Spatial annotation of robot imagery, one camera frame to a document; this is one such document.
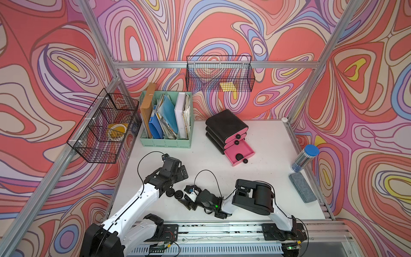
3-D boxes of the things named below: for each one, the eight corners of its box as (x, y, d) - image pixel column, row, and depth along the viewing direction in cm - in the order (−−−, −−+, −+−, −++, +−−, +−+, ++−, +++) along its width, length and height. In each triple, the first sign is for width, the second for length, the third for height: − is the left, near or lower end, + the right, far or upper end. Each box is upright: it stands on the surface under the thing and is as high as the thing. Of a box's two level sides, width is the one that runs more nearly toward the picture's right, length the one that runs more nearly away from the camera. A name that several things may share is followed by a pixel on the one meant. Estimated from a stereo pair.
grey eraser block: (303, 204, 84) (307, 202, 81) (287, 177, 94) (289, 174, 91) (314, 201, 85) (318, 199, 82) (297, 174, 95) (300, 171, 92)
